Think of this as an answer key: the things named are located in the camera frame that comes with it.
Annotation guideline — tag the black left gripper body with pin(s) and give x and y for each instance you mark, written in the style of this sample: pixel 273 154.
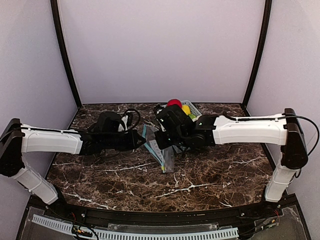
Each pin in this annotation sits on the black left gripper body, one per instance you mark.
pixel 135 139

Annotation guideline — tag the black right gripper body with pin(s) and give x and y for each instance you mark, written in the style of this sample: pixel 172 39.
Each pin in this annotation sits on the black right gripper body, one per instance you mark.
pixel 162 139

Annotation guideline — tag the clear zip top bag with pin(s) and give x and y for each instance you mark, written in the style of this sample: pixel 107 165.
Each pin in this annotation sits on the clear zip top bag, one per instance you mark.
pixel 165 157

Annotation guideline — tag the white toy cauliflower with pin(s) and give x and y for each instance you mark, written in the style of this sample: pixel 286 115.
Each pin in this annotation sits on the white toy cauliflower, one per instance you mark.
pixel 192 117

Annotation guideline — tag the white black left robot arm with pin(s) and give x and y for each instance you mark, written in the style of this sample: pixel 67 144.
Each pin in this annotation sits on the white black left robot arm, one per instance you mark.
pixel 111 131

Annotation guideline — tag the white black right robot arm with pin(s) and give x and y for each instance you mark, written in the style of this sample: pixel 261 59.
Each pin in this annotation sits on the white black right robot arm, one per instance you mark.
pixel 282 129

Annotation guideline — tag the yellow toy lemon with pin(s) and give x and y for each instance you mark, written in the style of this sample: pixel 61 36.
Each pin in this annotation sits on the yellow toy lemon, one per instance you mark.
pixel 186 109

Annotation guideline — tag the red toy apple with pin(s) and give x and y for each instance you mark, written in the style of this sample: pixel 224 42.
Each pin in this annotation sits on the red toy apple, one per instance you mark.
pixel 174 101

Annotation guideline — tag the light blue perforated basket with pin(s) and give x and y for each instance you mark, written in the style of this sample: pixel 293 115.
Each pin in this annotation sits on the light blue perforated basket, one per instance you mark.
pixel 192 107

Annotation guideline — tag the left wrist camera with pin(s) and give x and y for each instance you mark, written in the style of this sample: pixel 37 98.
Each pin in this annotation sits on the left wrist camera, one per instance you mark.
pixel 127 120

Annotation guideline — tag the black front frame rail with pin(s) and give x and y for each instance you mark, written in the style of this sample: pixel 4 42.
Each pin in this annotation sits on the black front frame rail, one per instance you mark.
pixel 231 216

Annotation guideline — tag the light blue slotted cable duct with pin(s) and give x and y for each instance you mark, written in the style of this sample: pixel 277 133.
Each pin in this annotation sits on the light blue slotted cable duct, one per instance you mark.
pixel 138 232

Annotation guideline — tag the black left rear frame post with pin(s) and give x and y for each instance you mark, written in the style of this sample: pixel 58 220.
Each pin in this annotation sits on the black left rear frame post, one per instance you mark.
pixel 63 52

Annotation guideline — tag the black frame post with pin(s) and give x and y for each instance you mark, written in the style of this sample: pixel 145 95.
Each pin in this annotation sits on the black frame post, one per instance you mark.
pixel 259 52
pixel 63 52

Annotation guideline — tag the black right rear frame post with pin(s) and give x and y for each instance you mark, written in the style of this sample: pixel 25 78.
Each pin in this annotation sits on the black right rear frame post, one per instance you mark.
pixel 259 52

